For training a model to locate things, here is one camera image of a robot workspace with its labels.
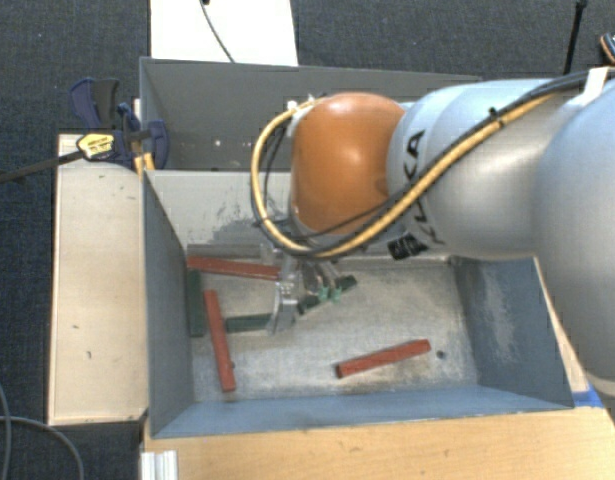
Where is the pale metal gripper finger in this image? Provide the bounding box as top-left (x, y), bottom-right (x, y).
top-left (279, 293), bottom-right (302, 333)
top-left (265, 282), bottom-right (289, 336)

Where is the pale wood board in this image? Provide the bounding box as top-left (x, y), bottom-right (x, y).
top-left (46, 133), bottom-right (151, 427)

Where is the red-brown flat block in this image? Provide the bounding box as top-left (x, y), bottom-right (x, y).
top-left (202, 288), bottom-right (238, 394)
top-left (186, 255), bottom-right (283, 282)
top-left (334, 338), bottom-right (433, 380)

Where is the grey metal bin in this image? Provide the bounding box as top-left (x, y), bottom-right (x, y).
top-left (138, 56), bottom-right (576, 440)

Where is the black cylinder on white bracket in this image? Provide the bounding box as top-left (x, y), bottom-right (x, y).
top-left (386, 233), bottom-right (424, 262)

